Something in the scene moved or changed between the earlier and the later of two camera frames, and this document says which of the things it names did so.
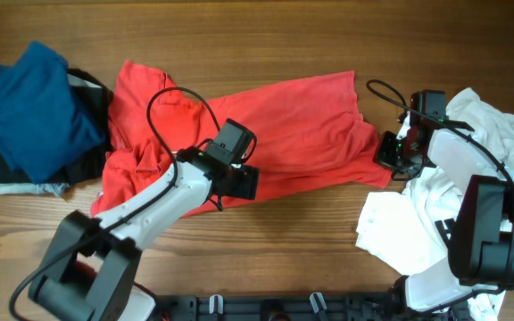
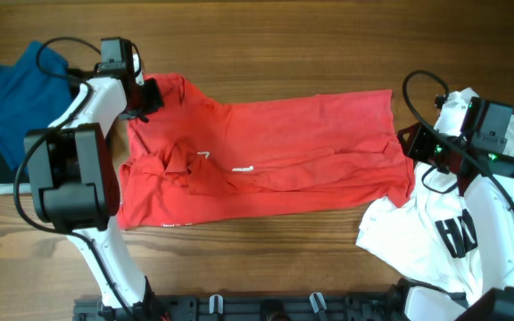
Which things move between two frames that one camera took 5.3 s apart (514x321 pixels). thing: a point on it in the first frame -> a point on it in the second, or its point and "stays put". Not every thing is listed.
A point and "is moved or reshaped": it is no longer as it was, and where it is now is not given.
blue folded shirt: x=32 y=110 stays put
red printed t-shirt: x=309 y=135 is moved or reshaped
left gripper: x=245 y=180 -> x=153 y=97
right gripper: x=382 y=156 -> x=420 y=132
